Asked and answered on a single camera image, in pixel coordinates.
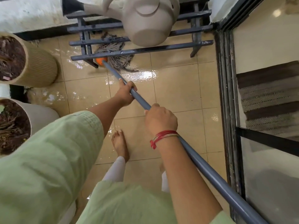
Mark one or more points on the person's right forearm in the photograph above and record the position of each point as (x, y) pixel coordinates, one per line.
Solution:
(182, 184)

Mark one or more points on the striped brown doormat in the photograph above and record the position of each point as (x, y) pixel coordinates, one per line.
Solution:
(268, 95)

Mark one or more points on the person's left fingers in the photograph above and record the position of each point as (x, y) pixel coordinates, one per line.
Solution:
(134, 87)

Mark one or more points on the person's right hand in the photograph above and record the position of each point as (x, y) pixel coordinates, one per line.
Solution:
(161, 121)

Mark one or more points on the light green tunic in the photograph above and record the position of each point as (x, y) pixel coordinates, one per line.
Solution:
(46, 160)

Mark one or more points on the ribbed beige planter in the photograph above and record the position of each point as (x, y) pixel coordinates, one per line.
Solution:
(39, 67)

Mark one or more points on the black sliding door frame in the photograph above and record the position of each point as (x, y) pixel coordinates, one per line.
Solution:
(227, 114)

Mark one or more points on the person's left hand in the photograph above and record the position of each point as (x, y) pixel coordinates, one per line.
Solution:
(123, 95)

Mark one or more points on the smooth white planter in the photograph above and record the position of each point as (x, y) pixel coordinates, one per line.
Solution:
(44, 116)

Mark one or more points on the dry brown plant soil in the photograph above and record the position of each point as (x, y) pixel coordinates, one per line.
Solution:
(10, 58)
(12, 128)

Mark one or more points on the white trousers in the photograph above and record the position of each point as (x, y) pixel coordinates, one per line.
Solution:
(115, 169)

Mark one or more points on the person's left forearm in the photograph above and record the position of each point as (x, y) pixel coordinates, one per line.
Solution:
(105, 111)

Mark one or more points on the person's right fingers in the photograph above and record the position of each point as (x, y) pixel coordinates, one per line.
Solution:
(155, 107)

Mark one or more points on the beige plastic watering can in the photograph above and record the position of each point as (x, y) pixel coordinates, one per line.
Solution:
(147, 20)

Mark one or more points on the person's left foot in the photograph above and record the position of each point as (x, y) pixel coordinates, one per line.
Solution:
(120, 144)

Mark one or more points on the pink plant tag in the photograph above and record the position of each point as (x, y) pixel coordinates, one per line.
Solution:
(6, 78)

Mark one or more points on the dark grey metal stand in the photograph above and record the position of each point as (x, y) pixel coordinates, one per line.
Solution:
(149, 50)

